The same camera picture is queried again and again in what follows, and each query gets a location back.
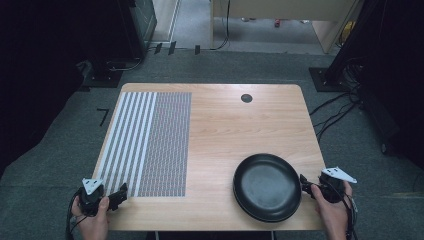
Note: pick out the small red object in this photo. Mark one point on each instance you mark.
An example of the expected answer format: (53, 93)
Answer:
(277, 23)

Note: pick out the grey striped placemat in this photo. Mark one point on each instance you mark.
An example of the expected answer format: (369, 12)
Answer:
(156, 140)

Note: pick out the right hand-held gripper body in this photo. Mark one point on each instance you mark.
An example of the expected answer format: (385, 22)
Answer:
(333, 190)

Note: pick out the black frying pan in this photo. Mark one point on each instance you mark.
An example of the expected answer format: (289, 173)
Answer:
(266, 186)

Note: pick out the black stand base plate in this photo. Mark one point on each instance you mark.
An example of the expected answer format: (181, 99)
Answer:
(101, 78)
(325, 80)

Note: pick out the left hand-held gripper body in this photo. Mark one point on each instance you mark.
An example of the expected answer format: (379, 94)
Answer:
(90, 196)

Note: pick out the light wooden cabinet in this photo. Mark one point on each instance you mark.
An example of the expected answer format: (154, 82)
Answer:
(283, 8)

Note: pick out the person's right hand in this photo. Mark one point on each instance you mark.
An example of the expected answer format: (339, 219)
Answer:
(333, 215)

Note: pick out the yellow object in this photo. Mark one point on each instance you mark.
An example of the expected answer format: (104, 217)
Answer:
(348, 31)

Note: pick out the person's left hand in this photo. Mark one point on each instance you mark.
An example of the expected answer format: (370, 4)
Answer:
(95, 225)

